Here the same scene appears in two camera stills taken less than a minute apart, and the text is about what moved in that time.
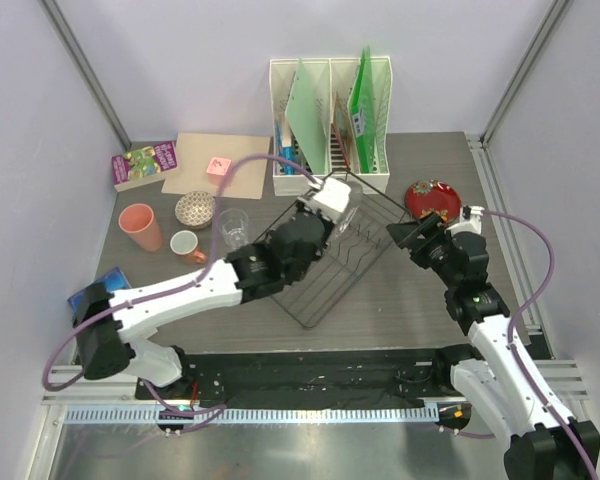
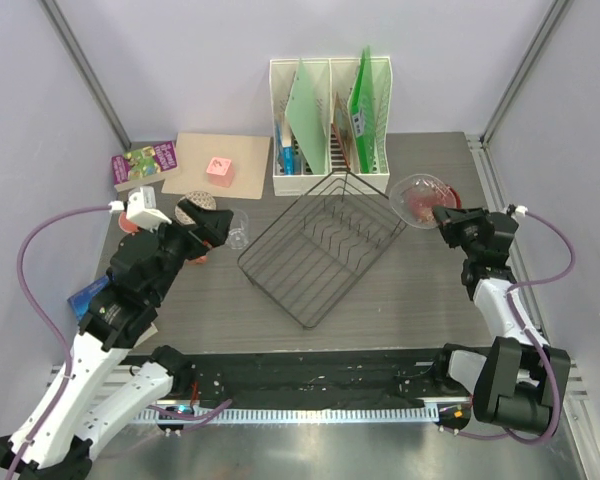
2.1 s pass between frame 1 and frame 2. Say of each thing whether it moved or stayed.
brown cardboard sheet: stayed
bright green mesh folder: stayed
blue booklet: stayed
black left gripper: moved
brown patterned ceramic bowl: stayed
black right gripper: moved
